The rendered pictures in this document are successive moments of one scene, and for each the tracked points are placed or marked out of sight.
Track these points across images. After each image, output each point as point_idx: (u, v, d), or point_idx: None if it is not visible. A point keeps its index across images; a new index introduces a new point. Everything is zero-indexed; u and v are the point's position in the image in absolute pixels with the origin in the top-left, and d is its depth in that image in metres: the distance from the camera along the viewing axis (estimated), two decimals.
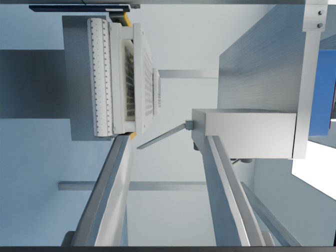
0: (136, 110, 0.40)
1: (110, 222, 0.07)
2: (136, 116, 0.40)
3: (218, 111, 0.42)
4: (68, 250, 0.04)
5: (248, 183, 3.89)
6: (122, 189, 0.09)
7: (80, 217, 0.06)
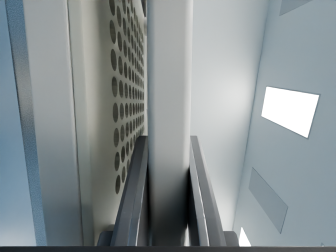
0: (158, 205, 0.08)
1: (143, 222, 0.07)
2: (155, 233, 0.08)
3: None
4: (68, 250, 0.04)
5: None
6: (148, 189, 0.09)
7: (116, 217, 0.06)
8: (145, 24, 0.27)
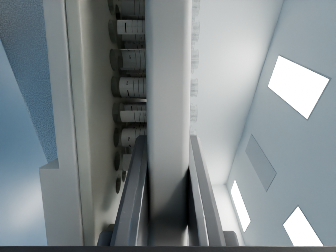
0: None
1: (143, 222, 0.07)
2: None
3: None
4: (68, 250, 0.04)
5: None
6: (148, 189, 0.09)
7: (116, 217, 0.06)
8: None
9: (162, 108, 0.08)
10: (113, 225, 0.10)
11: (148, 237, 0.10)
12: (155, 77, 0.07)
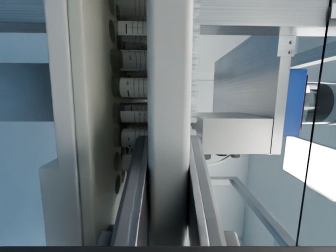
0: None
1: (142, 222, 0.07)
2: None
3: (213, 116, 0.52)
4: (68, 250, 0.04)
5: (242, 179, 4.05)
6: (148, 189, 0.09)
7: (116, 217, 0.06)
8: None
9: (163, 108, 0.08)
10: (112, 226, 0.10)
11: (148, 237, 0.10)
12: (156, 77, 0.07)
